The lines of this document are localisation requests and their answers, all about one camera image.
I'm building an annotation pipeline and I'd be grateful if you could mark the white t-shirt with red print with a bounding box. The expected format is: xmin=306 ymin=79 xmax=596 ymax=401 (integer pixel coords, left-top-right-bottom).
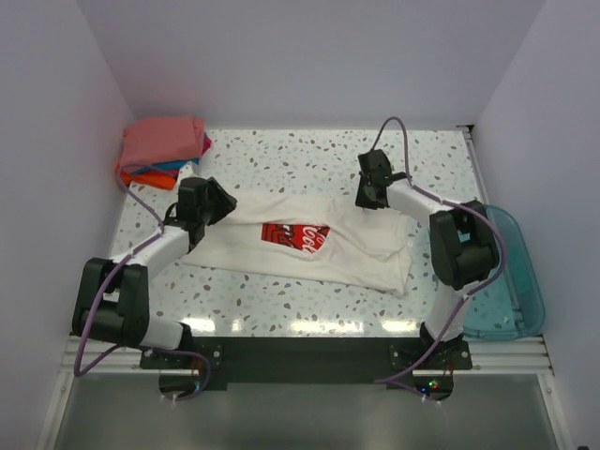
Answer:
xmin=183 ymin=190 xmax=412 ymax=296

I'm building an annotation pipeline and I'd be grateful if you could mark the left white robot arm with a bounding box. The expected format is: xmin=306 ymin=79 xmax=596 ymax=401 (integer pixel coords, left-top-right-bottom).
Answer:
xmin=71 ymin=176 xmax=237 ymax=368

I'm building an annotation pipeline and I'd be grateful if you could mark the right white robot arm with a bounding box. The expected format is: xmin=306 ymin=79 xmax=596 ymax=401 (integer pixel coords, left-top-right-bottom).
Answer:
xmin=355 ymin=150 xmax=503 ymax=368

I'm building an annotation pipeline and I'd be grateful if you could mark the blue folded t-shirt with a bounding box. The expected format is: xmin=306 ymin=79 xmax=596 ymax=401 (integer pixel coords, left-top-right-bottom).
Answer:
xmin=130 ymin=158 xmax=200 ymax=175

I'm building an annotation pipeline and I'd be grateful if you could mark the orange folded t-shirt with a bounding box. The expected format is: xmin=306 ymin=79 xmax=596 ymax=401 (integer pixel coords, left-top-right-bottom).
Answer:
xmin=114 ymin=165 xmax=179 ymax=190

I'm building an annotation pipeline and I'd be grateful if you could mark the pink folded t-shirt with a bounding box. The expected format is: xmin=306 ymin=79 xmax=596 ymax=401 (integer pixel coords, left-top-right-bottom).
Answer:
xmin=117 ymin=115 xmax=204 ymax=167

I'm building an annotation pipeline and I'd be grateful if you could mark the teal translucent plastic bin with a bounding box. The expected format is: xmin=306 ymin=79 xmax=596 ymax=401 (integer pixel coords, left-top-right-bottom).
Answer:
xmin=464 ymin=204 xmax=546 ymax=341

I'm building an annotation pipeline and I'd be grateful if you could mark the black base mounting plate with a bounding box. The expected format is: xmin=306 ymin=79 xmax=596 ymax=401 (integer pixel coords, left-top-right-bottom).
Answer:
xmin=140 ymin=337 xmax=473 ymax=399

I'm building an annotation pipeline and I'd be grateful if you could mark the aluminium frame rail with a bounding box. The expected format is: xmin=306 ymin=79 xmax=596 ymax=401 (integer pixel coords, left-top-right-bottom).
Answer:
xmin=58 ymin=333 xmax=555 ymax=375

